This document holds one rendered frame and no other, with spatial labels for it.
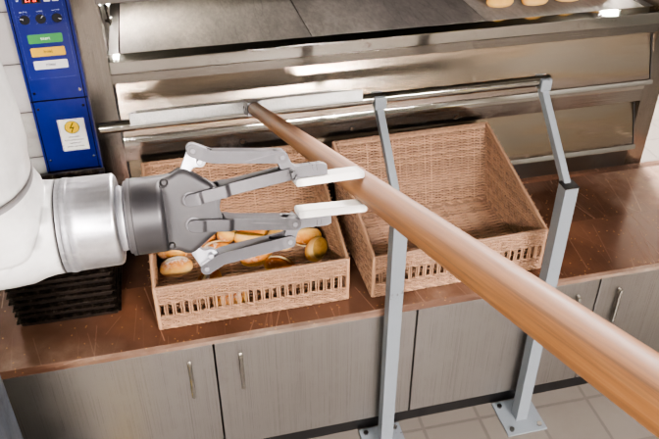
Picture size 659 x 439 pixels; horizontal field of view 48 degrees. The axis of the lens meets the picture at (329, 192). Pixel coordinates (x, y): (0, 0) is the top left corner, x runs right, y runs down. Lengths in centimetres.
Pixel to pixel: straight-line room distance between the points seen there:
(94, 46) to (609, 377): 197
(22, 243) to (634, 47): 236
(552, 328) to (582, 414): 238
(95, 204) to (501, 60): 198
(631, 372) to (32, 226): 51
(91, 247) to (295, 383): 164
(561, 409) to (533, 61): 120
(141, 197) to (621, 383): 48
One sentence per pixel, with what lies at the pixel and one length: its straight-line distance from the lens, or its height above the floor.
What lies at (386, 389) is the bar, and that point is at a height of 29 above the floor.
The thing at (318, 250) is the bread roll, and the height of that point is 63.
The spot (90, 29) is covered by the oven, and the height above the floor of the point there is 128.
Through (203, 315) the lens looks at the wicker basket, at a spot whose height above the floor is 61.
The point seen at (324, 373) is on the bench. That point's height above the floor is 35.
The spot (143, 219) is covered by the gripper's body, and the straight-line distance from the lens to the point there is 70.
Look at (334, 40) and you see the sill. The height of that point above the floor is 118.
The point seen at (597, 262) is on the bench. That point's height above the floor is 58.
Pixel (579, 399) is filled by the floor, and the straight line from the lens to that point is 282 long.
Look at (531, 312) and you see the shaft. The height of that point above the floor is 176.
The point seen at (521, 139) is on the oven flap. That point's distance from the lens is 269.
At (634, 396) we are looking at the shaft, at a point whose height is 179.
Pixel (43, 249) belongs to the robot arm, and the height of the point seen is 163.
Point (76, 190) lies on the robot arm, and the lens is 71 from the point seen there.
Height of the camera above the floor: 203
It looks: 34 degrees down
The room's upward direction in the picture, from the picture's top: straight up
